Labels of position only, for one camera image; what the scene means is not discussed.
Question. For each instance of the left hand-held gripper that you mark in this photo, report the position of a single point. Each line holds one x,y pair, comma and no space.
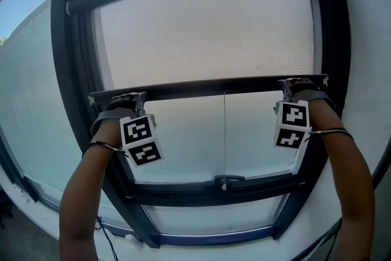
142,140

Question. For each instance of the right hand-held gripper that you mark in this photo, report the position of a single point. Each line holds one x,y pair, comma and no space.
293,125

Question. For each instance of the roller blind with bottom bar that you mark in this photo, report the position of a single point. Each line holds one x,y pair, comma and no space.
207,39

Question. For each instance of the person's right forearm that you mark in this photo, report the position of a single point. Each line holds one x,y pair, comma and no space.
351,192

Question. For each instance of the person's left forearm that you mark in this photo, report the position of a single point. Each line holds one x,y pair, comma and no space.
82,192

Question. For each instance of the person's right hand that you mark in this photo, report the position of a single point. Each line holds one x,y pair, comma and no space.
302,85

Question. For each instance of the person's left hand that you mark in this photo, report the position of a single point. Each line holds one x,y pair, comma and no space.
123,102

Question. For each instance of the small white bottle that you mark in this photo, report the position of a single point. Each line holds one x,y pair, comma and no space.
133,240

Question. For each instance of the black office chair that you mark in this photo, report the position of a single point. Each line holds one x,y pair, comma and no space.
4,211

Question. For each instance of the black window frame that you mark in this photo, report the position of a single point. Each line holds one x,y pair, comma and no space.
65,70

